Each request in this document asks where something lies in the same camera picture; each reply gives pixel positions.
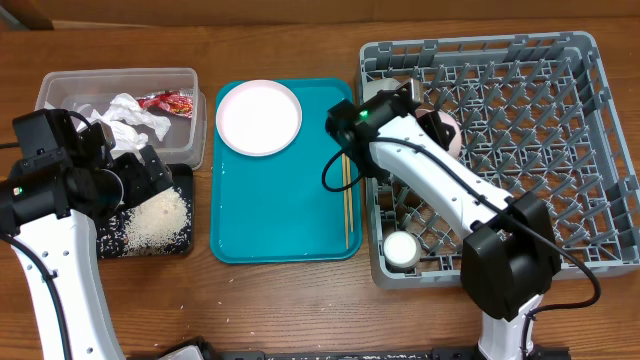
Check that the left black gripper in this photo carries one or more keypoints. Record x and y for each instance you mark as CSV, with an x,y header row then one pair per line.
x,y
143,187

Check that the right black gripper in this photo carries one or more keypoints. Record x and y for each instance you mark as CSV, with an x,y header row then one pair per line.
x,y
437,128

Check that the pink bowl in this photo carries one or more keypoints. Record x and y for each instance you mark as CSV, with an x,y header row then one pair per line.
x,y
457,145

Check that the white paper cup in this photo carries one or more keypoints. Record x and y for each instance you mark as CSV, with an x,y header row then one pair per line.
x,y
402,251

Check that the large pink plate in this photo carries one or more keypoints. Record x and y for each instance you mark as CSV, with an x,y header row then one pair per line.
x,y
259,118

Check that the grey bowl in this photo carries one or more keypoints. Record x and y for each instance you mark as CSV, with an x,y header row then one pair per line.
x,y
372,88

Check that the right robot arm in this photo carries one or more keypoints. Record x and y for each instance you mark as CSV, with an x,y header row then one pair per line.
x,y
509,251

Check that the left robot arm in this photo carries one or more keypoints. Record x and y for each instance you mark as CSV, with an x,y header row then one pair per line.
x,y
65,185

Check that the grey dishwasher rack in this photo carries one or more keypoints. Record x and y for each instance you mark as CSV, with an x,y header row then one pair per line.
x,y
536,114

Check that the rice pile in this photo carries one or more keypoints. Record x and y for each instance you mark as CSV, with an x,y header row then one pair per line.
x,y
155,225

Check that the black tray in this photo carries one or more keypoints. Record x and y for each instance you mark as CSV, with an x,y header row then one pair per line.
x,y
182,175

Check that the crumpled white tissue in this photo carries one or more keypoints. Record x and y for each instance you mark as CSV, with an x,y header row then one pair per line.
x,y
122,117

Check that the clear plastic bin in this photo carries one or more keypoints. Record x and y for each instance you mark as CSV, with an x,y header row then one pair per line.
x,y
85,91

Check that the red snack wrapper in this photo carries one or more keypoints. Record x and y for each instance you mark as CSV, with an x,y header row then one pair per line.
x,y
178,102

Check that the right wooden chopstick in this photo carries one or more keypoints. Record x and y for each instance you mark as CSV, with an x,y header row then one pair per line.
x,y
348,192

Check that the wooden chopstick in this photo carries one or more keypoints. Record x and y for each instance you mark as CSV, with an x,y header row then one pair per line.
x,y
348,192
345,199

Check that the left wooden chopstick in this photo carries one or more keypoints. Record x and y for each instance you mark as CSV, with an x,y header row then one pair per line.
x,y
345,199

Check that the teal plastic tray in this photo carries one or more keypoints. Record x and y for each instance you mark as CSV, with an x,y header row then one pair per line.
x,y
276,209

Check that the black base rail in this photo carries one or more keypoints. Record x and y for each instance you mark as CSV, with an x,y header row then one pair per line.
x,y
442,353

